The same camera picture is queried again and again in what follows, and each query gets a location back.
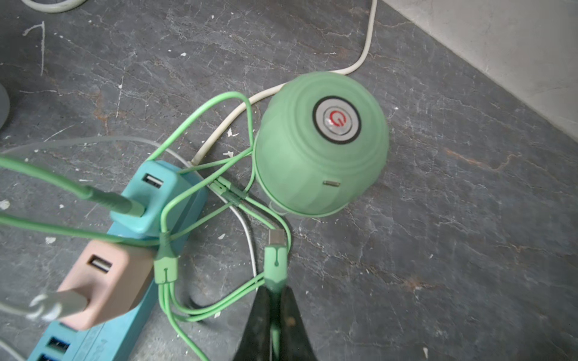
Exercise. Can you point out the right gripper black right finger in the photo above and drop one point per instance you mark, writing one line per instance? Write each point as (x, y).
(294, 341)

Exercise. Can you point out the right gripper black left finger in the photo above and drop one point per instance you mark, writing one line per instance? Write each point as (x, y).
(255, 344)

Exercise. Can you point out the teal power strip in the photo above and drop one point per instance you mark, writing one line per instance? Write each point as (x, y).
(112, 340)

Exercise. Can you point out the pink USB charger adapter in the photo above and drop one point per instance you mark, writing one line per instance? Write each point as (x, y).
(112, 278)

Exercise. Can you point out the teal square charger block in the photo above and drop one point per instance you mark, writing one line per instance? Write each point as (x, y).
(154, 185)

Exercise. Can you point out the green cordless meat grinder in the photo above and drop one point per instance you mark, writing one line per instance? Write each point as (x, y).
(323, 141)

